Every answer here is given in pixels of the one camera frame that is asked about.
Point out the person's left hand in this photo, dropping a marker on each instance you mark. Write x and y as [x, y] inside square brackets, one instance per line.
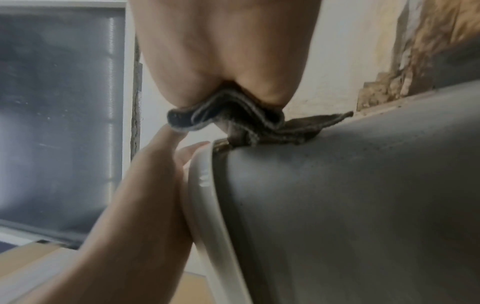
[142, 222]

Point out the person's right hand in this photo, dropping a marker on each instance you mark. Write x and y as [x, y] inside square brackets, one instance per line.
[225, 44]

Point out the tan cardboard panel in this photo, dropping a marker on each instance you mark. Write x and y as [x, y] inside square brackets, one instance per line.
[30, 261]

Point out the brown cleaning cloth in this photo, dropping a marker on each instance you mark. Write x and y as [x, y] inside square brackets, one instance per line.
[232, 107]

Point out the white pedal trash bin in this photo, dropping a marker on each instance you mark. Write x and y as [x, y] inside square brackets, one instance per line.
[337, 213]

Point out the stained brown cardboard floor sheet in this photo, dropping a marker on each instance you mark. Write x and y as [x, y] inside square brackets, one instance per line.
[431, 29]

